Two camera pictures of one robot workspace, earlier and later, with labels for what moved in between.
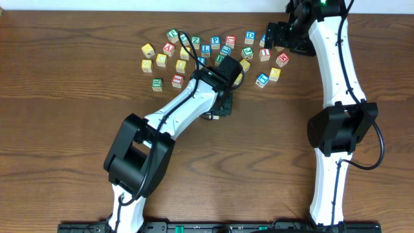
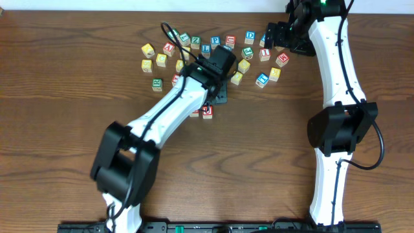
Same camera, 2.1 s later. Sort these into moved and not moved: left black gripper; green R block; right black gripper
Moved: left black gripper
Not moved: green R block; right black gripper
